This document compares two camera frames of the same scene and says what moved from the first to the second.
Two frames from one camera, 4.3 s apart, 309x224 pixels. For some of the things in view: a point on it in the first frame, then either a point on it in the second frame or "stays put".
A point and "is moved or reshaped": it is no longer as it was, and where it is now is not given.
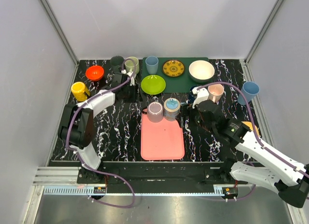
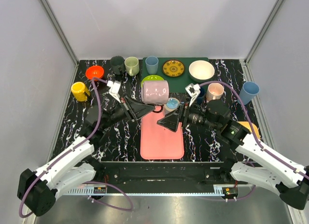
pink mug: x=215 y=92 stays put
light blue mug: x=172 y=109 stays put
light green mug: x=130 y=65 stays put
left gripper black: x=132 y=91 → x=126 y=109
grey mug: x=116 y=63 stays put
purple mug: x=155 y=111 is moved or reshaped
